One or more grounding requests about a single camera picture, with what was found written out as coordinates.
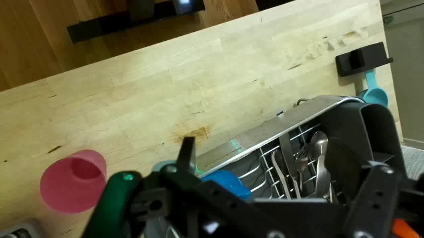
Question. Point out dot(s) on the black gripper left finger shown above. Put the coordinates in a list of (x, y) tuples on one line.
[(190, 199)]

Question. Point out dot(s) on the blue plastic cup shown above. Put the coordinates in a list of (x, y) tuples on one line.
[(226, 180)]

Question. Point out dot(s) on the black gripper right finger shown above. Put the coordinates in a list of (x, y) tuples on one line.
[(376, 199)]

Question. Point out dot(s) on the metal spoon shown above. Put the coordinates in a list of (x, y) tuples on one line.
[(319, 150)]

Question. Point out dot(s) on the black block holder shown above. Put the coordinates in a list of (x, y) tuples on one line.
[(360, 60)]

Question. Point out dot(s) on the pink plastic cup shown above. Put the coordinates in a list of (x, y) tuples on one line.
[(67, 189)]

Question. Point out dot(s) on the teal measuring cup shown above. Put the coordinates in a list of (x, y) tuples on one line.
[(376, 94)]

